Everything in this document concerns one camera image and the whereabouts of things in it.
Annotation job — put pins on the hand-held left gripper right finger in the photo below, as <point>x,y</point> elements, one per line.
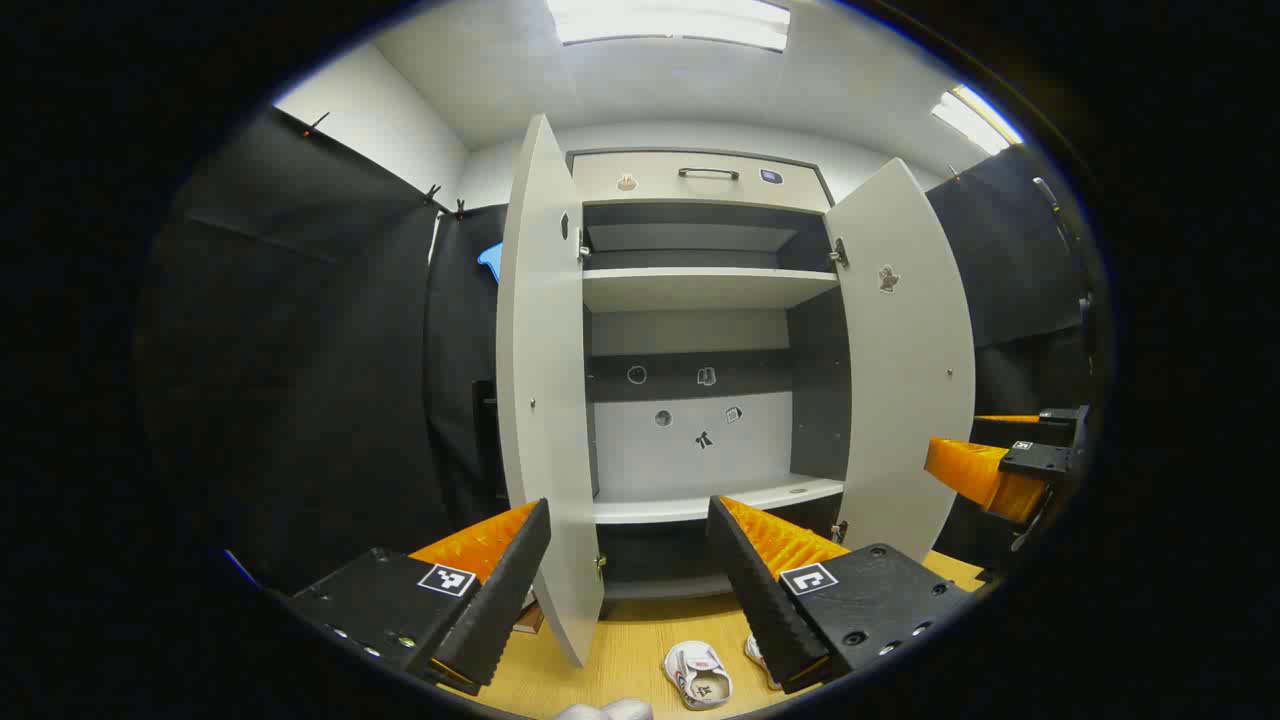
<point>765,600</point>

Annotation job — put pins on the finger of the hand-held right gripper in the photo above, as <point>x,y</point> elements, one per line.
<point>1010,432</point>
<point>975,470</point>

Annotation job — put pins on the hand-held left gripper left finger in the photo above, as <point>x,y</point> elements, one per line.
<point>500,590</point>

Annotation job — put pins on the white canvas shoe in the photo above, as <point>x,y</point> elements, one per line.
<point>697,672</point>
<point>758,655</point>

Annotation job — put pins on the grey shoe cabinet door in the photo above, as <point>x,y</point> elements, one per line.
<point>545,400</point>
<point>905,400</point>

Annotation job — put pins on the grey shoe cabinet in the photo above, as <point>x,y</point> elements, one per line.
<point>690,290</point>

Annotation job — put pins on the grey cabinet drawer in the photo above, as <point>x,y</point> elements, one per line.
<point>650,185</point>

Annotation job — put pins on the brown book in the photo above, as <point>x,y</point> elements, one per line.
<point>528,620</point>

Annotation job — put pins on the black backdrop cloth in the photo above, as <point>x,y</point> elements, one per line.
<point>300,400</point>

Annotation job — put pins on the small ceiling light panel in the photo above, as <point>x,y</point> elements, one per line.
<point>972,118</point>

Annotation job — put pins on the large ceiling light panel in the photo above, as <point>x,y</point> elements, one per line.
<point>670,20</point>

